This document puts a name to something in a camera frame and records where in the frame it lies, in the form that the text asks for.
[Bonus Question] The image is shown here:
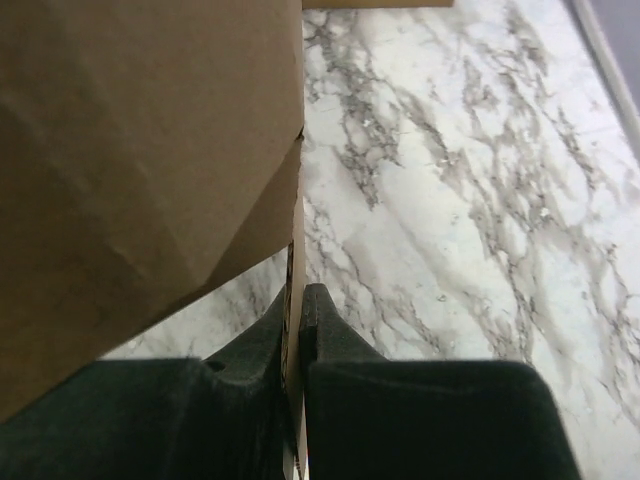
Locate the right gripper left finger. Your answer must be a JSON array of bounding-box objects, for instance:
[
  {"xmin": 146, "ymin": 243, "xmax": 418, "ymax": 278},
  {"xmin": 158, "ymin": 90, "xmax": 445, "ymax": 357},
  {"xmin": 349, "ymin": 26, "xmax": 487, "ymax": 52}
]
[{"xmin": 1, "ymin": 289, "xmax": 295, "ymax": 479}]

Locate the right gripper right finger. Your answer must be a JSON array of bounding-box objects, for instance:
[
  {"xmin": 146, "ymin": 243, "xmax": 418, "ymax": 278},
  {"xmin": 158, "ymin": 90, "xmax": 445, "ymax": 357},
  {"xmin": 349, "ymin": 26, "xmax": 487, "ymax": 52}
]
[{"xmin": 299, "ymin": 284, "xmax": 580, "ymax": 479}]

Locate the brown cardboard box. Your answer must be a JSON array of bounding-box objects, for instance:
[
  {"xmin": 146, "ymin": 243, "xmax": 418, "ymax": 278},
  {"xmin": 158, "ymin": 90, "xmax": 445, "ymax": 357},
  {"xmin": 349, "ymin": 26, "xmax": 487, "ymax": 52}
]
[{"xmin": 0, "ymin": 0, "xmax": 454, "ymax": 480}]

